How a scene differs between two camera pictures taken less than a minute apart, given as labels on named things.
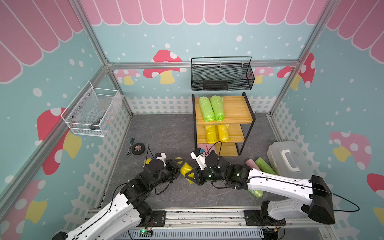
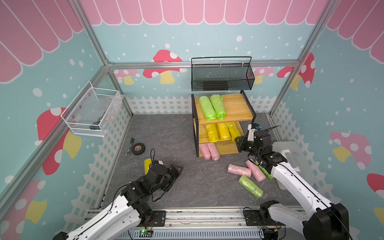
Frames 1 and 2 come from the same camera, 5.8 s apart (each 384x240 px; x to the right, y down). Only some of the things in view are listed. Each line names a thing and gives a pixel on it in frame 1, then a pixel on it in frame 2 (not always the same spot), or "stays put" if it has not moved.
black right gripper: [197, 174] to [242, 141]
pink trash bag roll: [209, 146] stays put
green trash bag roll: [218, 104] stays put
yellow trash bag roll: [185, 168] to [233, 129]
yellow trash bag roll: [211, 134] stays put
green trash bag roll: [208, 112] stays put
